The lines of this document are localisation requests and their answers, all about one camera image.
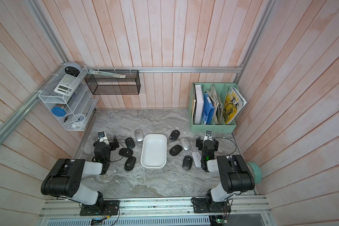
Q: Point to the white calculator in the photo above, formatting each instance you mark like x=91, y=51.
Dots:
x=67, y=85

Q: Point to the white storage box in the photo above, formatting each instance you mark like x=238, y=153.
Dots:
x=154, y=152

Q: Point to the white book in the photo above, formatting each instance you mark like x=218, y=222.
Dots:
x=199, y=104

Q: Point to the ruler on basket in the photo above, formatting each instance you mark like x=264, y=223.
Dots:
x=108, y=74

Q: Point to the green file organizer box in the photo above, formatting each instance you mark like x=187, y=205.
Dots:
x=221, y=90

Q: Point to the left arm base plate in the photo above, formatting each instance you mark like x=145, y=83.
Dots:
x=107, y=208

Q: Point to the green round clock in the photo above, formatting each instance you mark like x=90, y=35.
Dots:
x=255, y=171

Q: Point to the white wire shelf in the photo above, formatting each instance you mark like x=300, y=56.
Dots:
x=81, y=102

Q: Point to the blue lid container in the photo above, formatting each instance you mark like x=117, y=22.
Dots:
x=59, y=110

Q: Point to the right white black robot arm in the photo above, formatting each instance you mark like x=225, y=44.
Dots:
x=235, y=176

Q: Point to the blue folder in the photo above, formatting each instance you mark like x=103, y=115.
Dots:
x=208, y=110

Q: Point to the silver mouse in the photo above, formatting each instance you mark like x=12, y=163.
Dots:
x=185, y=143
x=139, y=135

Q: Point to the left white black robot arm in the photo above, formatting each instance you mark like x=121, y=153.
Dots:
x=64, y=179

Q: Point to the black mesh basket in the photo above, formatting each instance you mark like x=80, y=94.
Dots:
x=103, y=85

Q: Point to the papers in organizer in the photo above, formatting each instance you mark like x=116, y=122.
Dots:
x=214, y=115

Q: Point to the black mouse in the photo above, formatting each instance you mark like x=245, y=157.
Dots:
x=174, y=135
x=129, y=143
x=130, y=163
x=175, y=150
x=187, y=162
x=126, y=152

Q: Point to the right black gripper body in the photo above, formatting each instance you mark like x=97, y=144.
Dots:
x=200, y=142

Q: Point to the yellow magazine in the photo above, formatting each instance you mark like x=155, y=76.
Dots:
x=234, y=103

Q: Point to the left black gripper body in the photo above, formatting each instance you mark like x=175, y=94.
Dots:
x=112, y=146

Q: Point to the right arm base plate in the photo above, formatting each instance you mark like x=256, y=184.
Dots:
x=204, y=205

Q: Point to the white round speaker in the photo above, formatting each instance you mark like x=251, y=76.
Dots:
x=73, y=69

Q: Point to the white mouse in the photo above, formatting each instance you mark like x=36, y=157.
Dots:
x=197, y=159

